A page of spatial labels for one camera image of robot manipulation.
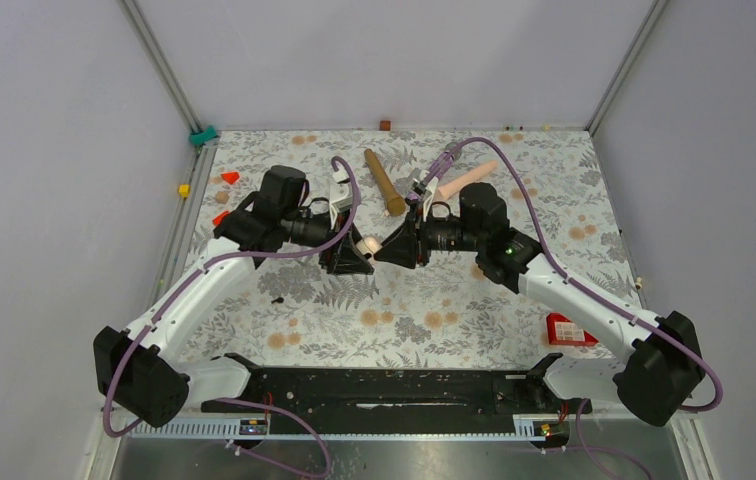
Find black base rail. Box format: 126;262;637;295
201;354;592;437

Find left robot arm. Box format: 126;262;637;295
93;156;374;437

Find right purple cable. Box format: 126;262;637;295
420;136;725;415

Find purple cable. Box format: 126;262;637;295
100;155;363;440
218;397;334;480
420;136;725;415

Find red triangle block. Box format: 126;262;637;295
220;171;240;185

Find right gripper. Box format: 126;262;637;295
375;199;485;269

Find pink microphone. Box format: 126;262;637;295
434;161;499;202

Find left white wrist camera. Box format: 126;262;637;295
328;180;359;231

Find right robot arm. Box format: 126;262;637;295
373;183;707;427

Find teal corner clip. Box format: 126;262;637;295
188;125;218;148

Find bottom purple cable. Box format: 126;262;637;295
218;397;334;480

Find floral table mat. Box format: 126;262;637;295
181;130;638;369

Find gold microphone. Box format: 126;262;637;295
364;149;407;217

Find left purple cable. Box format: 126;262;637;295
100;155;363;440

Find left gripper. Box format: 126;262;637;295
282;203;375;274

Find beige small block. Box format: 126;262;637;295
214;191;230;205

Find red box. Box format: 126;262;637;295
546;312;599;347

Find beige charging case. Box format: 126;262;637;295
355;236;382;260

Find purple glitter microphone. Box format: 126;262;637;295
403;142;461;204

